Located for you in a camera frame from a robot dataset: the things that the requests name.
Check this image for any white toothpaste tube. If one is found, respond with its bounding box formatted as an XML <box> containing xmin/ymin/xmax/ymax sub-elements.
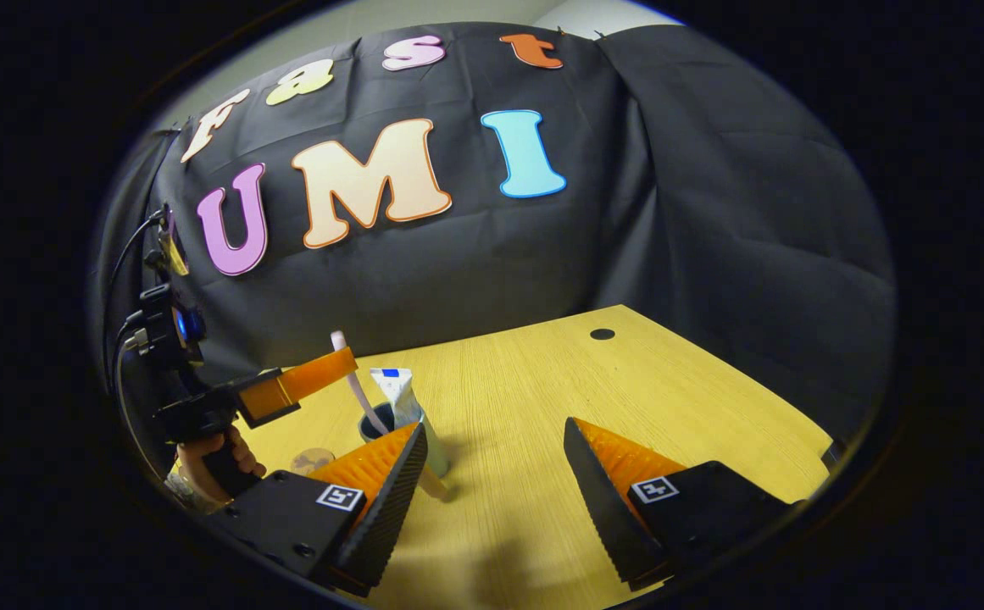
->
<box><xmin>370</xmin><ymin>368</ymin><xmax>424</xmax><ymax>430</ymax></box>

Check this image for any round cork coaster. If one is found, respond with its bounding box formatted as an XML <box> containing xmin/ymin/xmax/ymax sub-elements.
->
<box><xmin>291</xmin><ymin>447</ymin><xmax>336</xmax><ymax>476</ymax></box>

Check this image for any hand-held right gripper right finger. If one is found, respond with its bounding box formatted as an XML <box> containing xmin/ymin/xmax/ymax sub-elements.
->
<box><xmin>563</xmin><ymin>417</ymin><xmax>798</xmax><ymax>592</ymax></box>

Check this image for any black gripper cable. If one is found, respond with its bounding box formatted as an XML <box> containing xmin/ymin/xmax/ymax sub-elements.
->
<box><xmin>104</xmin><ymin>212</ymin><xmax>166</xmax><ymax>399</ymax></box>

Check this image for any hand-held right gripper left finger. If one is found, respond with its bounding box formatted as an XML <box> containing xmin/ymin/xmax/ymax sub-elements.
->
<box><xmin>212</xmin><ymin>422</ymin><xmax>429</xmax><ymax>598</ymax></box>

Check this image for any yellow wooden desktop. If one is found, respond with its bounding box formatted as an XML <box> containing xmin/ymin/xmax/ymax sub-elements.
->
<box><xmin>237</xmin><ymin>305</ymin><xmax>837</xmax><ymax>610</ymax></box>

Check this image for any black backdrop cloth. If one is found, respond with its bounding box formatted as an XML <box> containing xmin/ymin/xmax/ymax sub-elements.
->
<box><xmin>93</xmin><ymin>21</ymin><xmax>896</xmax><ymax>475</ymax></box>

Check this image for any pale green cup wooden handle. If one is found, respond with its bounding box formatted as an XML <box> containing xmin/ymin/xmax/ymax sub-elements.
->
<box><xmin>358</xmin><ymin>402</ymin><xmax>453</xmax><ymax>502</ymax></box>

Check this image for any pale pink toothbrush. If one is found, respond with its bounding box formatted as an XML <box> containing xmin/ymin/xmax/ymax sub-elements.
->
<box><xmin>331</xmin><ymin>330</ymin><xmax>392</xmax><ymax>438</ymax></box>

